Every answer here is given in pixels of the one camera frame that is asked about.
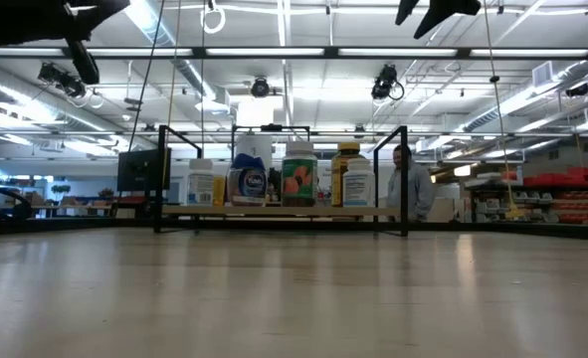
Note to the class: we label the wooden shelf black metal frame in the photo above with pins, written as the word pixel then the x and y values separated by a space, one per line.
pixel 273 211

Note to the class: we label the person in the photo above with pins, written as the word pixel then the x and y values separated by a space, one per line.
pixel 418 191

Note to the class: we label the black aluminium table frame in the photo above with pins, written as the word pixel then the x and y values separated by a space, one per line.
pixel 74 227

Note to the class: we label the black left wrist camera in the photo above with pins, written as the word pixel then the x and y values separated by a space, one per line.
pixel 84 62

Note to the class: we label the black monitor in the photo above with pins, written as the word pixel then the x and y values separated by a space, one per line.
pixel 139 171

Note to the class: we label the Tums jar blue lid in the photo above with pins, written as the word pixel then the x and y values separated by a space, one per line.
pixel 247 184

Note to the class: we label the brown bottle yellow cap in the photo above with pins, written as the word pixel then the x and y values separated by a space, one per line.
pixel 337 174

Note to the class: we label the white bottle yellow striped label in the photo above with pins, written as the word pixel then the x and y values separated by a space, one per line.
pixel 200 186

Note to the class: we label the black background rig frame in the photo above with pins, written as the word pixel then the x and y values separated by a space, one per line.
pixel 272 127

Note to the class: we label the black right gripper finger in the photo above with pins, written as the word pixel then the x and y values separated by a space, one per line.
pixel 448 7
pixel 407 9

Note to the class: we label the clear bottle peach green label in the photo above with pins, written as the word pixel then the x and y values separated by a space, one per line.
pixel 298 179

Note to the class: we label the black overhead light beam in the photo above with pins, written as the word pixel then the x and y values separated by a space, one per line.
pixel 331 52

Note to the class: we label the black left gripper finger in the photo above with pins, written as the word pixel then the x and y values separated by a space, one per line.
pixel 97 10

